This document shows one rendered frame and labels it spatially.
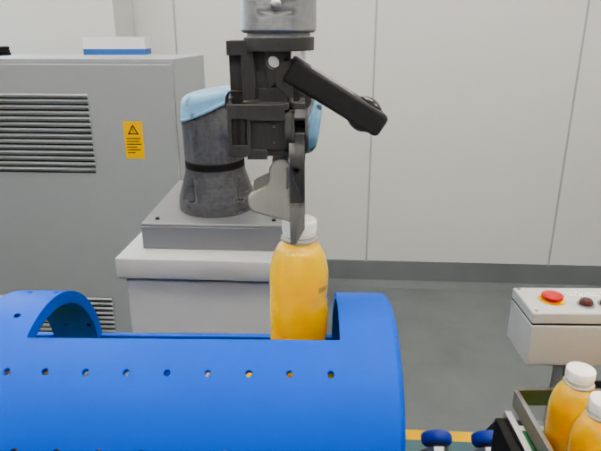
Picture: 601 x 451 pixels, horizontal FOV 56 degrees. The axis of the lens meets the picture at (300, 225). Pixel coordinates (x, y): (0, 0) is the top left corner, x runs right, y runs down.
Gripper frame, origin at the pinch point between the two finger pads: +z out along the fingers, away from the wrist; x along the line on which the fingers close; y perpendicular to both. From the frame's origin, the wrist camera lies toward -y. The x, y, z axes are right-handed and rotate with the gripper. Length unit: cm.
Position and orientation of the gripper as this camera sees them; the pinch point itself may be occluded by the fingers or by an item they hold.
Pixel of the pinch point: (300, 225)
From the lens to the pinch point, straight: 62.7
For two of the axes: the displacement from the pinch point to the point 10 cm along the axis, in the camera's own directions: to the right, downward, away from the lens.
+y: -10.0, 0.0, 0.2
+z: 0.0, 9.4, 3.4
